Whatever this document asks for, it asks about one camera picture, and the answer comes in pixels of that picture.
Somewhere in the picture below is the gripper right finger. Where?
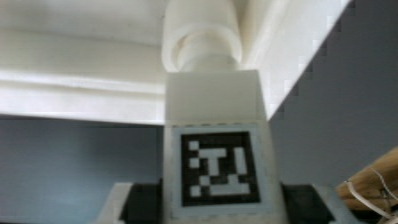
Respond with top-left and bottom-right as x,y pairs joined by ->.
283,185 -> 369,224

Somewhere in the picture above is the white thin cable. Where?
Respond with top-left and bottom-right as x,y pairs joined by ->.
344,166 -> 398,214

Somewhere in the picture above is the white leg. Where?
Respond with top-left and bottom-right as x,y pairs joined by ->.
161,0 -> 292,224

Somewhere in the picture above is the white square tabletop part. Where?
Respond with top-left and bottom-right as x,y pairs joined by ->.
0,0 -> 353,124

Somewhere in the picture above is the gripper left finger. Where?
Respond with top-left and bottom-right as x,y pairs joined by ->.
95,183 -> 163,224

